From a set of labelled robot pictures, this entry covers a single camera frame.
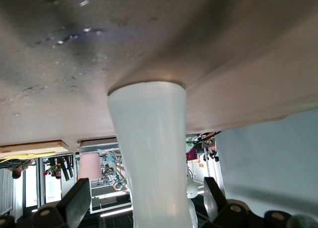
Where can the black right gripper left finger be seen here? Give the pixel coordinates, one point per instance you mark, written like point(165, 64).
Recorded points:
point(74, 200)

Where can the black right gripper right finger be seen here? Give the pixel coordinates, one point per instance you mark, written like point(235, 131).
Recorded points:
point(211, 200)

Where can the pink plastic cup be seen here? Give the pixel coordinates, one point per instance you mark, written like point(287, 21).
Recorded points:
point(89, 166)

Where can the translucent sauce bottle orange cap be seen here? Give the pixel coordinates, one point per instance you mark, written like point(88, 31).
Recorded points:
point(154, 151)

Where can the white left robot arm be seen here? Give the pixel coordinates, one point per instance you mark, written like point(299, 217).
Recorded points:
point(191, 185)

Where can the grey blue background robot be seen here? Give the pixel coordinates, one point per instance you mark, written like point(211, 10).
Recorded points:
point(114, 178)

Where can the yellow plastic knife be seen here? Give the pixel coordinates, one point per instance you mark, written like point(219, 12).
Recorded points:
point(39, 154)

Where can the silver digital kitchen scale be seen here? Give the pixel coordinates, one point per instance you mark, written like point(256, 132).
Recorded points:
point(99, 144)

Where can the person in background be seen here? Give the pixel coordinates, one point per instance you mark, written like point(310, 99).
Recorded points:
point(18, 169)

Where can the yellow plastic fork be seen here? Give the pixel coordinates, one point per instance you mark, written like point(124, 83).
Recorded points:
point(12, 159)

